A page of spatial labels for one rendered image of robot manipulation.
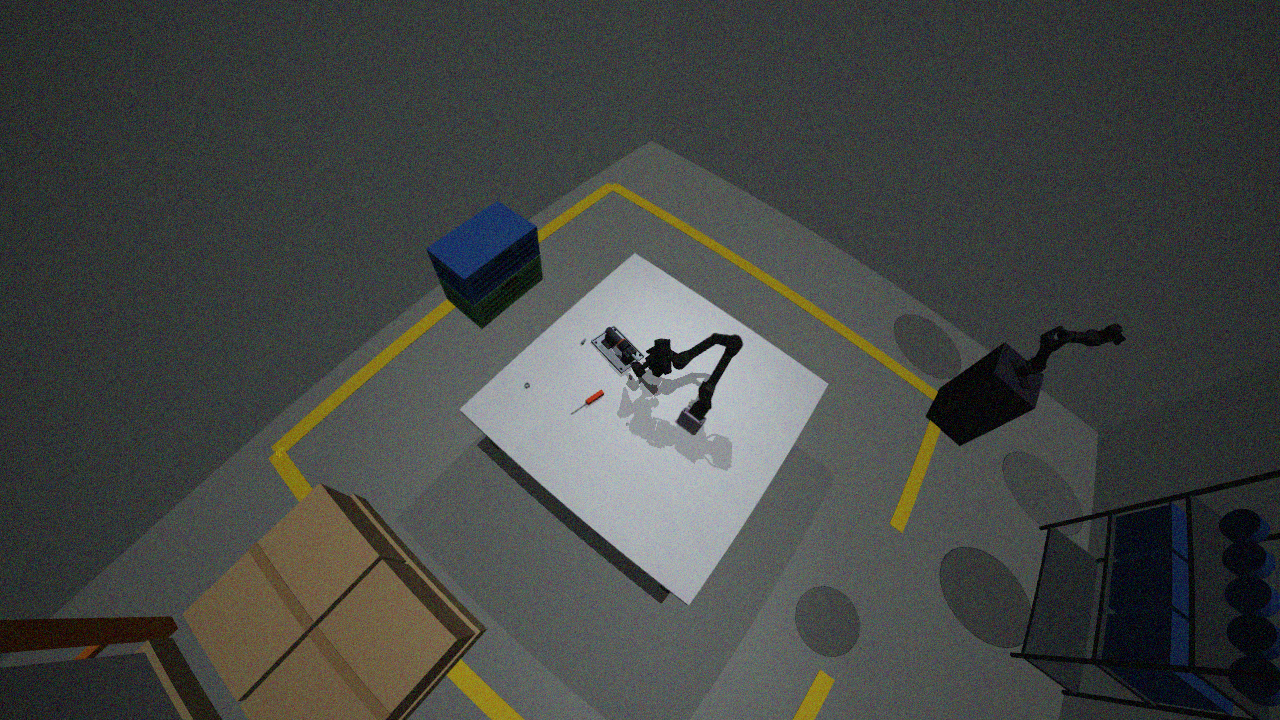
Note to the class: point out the red-brown rectangular block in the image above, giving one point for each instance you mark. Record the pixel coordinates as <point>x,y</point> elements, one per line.
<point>592,399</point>

